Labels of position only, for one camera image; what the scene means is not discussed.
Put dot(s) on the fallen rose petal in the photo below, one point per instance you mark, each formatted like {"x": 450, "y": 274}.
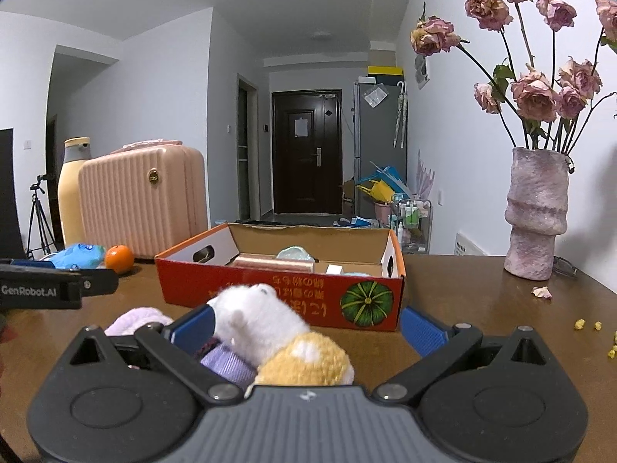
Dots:
{"x": 541, "y": 292}

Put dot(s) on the orange tangerine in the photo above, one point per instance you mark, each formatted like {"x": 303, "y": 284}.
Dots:
{"x": 120, "y": 259}

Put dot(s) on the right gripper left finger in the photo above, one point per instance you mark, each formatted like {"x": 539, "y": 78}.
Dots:
{"x": 174, "y": 349}

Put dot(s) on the dried pink roses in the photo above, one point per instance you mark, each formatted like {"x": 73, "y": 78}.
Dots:
{"x": 554, "y": 104}

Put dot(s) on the yellow box on refrigerator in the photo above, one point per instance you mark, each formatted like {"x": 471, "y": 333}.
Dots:
{"x": 385, "y": 70}

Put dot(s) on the lilac fluffy plush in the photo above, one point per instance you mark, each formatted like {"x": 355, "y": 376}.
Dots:
{"x": 130, "y": 321}

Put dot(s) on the white yellow plush toy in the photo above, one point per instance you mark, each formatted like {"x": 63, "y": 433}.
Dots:
{"x": 264, "y": 332}

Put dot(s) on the light blue tissue pack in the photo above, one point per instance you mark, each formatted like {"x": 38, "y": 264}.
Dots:
{"x": 79, "y": 256}

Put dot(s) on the grey refrigerator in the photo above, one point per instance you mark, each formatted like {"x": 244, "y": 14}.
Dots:
{"x": 375, "y": 111}

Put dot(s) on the black camera tripod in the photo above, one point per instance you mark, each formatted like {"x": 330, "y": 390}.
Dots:
{"x": 40, "y": 235}

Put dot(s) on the black monitor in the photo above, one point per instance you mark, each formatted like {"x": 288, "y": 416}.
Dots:
{"x": 10, "y": 235}

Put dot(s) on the dark entrance door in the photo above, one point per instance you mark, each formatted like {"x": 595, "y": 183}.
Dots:
{"x": 307, "y": 152}

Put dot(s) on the pink textured vase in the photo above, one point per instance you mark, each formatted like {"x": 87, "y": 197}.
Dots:
{"x": 536, "y": 209}

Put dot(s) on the cream thermos jug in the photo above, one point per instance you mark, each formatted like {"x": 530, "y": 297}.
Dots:
{"x": 77, "y": 152}

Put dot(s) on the wire rack with bottles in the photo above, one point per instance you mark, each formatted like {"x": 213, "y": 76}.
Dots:
{"x": 411, "y": 221}

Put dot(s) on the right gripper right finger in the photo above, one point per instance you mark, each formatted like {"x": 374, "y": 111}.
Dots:
{"x": 443, "y": 350}

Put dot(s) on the purple feather decoration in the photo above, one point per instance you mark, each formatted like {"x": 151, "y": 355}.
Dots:
{"x": 424, "y": 179}

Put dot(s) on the red cardboard box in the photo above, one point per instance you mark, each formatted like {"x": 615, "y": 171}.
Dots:
{"x": 357, "y": 283}

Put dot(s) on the pink ribbed hard case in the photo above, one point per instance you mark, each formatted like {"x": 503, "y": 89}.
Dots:
{"x": 148, "y": 196}

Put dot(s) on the blue yellow bags pile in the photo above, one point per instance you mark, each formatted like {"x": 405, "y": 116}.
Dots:
{"x": 385, "y": 186}

